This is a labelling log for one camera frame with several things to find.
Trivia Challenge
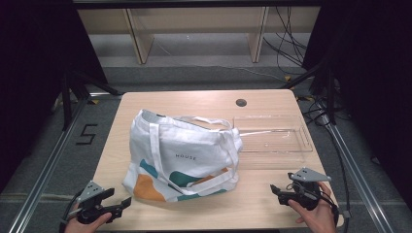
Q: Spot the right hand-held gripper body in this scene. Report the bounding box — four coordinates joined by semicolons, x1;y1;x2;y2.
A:
285;166;332;212

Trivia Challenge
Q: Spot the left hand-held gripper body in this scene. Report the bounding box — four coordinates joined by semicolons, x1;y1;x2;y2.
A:
76;180;115;225

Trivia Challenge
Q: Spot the clear plastic tray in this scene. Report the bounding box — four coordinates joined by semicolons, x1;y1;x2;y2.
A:
232;115;315;170

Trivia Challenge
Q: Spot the white printed tote bag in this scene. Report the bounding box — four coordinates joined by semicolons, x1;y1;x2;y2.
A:
121;109;244;203

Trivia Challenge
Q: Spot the person's right hand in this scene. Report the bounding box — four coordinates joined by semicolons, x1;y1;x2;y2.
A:
288;181;338;233

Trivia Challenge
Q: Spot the person's left hand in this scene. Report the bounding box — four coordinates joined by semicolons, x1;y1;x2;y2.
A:
63;212;113;233

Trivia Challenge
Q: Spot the black metal stand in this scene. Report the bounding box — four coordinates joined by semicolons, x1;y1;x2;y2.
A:
281;59;338;126
60;68;121;131

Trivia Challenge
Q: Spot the black curtain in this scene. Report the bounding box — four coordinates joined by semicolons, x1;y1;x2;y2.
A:
300;0;412;212
0;0;110;192

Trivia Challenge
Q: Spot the light wooden shelf unit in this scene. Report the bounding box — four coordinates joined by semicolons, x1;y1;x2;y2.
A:
77;5;322;65

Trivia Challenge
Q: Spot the left hand-held gripper cable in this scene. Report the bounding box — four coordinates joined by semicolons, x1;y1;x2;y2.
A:
58;188;86;226

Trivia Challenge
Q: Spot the hand-held gripper cable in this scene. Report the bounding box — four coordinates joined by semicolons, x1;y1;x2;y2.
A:
58;188;86;226
319;129;353;227

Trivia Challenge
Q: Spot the right hand-held gripper cable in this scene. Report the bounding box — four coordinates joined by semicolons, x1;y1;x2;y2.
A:
319;129;353;227

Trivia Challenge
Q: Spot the bundle of black cables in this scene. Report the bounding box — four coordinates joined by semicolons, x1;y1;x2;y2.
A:
262;6;309;76

